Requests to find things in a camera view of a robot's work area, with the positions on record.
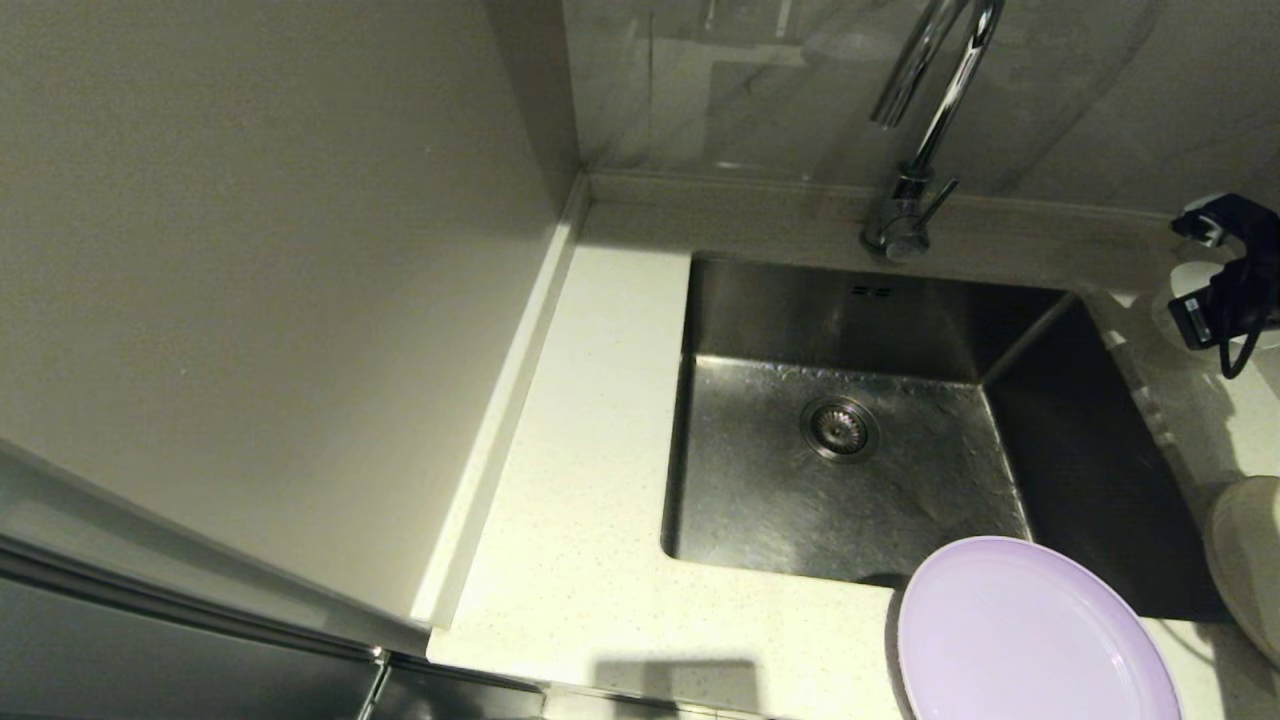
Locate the round metal drain strainer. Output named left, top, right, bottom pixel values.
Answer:
left=799, top=396, right=881, bottom=463

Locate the lilac round plate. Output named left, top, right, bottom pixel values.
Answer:
left=895, top=536, right=1183, bottom=720

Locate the chrome gooseneck faucet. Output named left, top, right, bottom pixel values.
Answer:
left=862, top=0, right=1005, bottom=263

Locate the stainless steel sink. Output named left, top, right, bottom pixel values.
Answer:
left=660, top=252, right=1237, bottom=621

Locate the grey metal cabinet front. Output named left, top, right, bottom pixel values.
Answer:
left=0, top=432, right=546, bottom=720

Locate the beige round plate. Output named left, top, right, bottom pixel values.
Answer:
left=1203, top=476, right=1280, bottom=669

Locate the small white bowl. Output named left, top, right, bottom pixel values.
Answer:
left=1150, top=260, right=1280, bottom=353

